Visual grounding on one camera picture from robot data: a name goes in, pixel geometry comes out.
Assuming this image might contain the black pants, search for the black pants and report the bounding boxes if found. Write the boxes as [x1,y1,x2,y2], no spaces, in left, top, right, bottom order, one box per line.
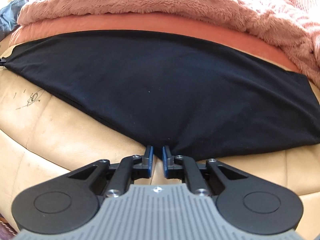
[1,30,319,160]

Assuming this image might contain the salmon pink bed sheet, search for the salmon pink bed sheet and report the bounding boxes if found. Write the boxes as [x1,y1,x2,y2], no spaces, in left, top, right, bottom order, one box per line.
[9,12,299,72]

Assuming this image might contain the blue denim garment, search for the blue denim garment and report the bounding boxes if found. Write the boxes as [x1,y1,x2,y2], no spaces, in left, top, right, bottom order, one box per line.
[0,0,28,40]

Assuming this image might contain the pink fluffy blanket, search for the pink fluffy blanket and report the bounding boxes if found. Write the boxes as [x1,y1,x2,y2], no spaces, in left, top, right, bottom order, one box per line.
[17,0,319,85]

